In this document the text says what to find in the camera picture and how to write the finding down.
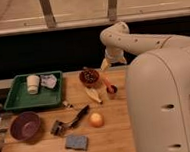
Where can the orange round fruit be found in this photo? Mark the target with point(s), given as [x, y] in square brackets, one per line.
[96, 120]

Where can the purple bowl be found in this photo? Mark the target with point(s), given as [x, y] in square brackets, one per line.
[25, 126]

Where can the white paper cup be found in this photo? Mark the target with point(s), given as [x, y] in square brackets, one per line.
[33, 84]

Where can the blue sponge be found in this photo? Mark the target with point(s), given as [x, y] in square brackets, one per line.
[78, 142]

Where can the dark red bowl with food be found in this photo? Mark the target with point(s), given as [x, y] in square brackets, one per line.
[89, 77]

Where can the orange spoon with dark cup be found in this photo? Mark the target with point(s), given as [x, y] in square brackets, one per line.
[110, 88]

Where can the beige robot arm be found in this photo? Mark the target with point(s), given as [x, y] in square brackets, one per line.
[157, 86]

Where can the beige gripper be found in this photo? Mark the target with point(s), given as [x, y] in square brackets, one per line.
[113, 55]

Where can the banana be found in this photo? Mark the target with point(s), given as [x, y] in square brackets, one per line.
[92, 93]

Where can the black handled brush tool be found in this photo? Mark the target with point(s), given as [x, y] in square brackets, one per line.
[59, 127]

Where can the green plastic tray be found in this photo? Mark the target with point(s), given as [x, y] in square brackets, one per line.
[19, 98]

